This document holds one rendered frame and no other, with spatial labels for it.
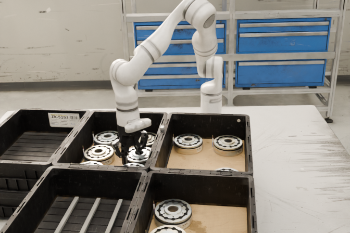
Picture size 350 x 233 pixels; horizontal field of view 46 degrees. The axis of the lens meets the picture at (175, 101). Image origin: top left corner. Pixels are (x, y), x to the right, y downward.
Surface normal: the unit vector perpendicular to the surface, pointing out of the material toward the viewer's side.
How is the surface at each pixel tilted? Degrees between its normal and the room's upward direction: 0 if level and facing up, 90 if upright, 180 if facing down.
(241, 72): 90
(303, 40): 90
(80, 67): 90
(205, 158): 0
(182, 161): 0
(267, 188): 0
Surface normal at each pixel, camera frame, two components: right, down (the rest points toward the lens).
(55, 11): -0.02, 0.40
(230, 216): -0.03, -0.92
